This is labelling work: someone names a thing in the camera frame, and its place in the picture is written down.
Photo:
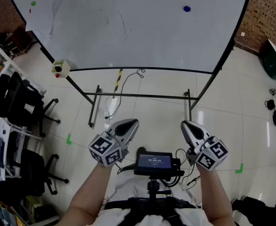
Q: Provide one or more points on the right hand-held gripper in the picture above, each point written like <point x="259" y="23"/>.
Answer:
<point x="211" y="154"/>

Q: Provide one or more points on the black office chair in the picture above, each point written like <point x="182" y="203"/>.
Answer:
<point x="32" y="171"/>
<point x="18" y="102"/>

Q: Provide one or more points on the person's left forearm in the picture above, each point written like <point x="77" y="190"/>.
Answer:
<point x="91" y="192"/>

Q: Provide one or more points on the black chest harness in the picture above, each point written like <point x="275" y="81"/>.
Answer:
<point x="119" y="204"/>

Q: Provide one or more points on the person's right forearm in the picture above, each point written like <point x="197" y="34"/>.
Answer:
<point x="213" y="192"/>

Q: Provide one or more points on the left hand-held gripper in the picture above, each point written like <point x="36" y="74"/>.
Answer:
<point x="105" y="149"/>

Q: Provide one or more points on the person's white shirt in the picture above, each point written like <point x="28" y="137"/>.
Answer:
<point x="126" y="189"/>

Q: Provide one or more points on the green round magnet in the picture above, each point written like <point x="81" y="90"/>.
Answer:
<point x="33" y="3"/>

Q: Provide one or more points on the white paper sheet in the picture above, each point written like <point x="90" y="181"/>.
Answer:
<point x="41" y="15"/>

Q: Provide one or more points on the white power strip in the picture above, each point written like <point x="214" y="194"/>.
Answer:
<point x="111" y="107"/>

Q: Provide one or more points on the dark brown cabinet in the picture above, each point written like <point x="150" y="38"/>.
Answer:
<point x="20" y="39"/>

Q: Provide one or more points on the blue round magnet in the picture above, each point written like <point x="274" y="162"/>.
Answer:
<point x="187" y="8"/>

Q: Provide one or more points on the black chest-mounted screen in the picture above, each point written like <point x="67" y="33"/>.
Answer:
<point x="154" y="162"/>

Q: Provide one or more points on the dark green bin white lid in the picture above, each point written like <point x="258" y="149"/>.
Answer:
<point x="273" y="62"/>

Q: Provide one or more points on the person's black shoe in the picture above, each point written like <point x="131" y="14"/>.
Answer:
<point x="141" y="150"/>

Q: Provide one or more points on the cream plastic holder box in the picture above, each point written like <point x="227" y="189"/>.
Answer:
<point x="65" y="67"/>

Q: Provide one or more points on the white desk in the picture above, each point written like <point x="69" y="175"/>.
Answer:
<point x="13" y="128"/>

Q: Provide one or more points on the white metal shelf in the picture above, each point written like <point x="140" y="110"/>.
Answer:
<point x="10" y="65"/>

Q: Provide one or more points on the white whiteboard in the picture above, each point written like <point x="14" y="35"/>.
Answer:
<point x="128" y="32"/>

